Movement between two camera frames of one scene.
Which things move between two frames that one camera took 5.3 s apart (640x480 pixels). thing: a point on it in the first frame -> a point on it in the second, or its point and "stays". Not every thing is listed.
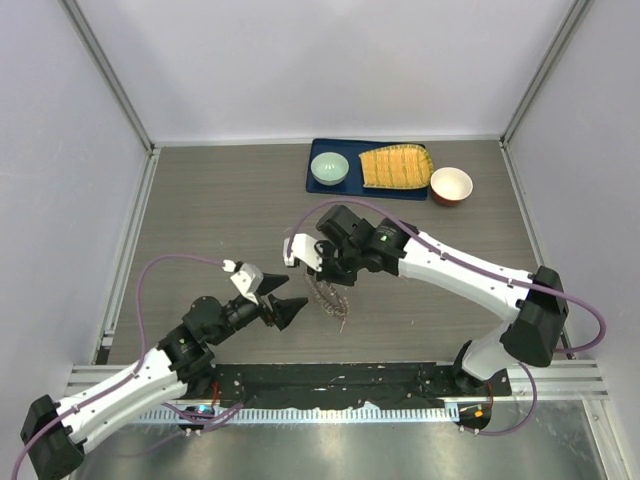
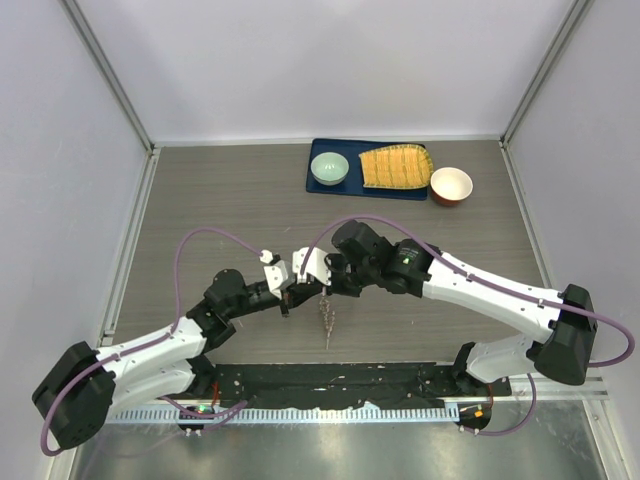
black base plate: (348, 385) stays
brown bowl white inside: (450, 185) stays
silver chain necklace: (329, 298) -> (328, 319)
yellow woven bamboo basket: (397, 166) stays
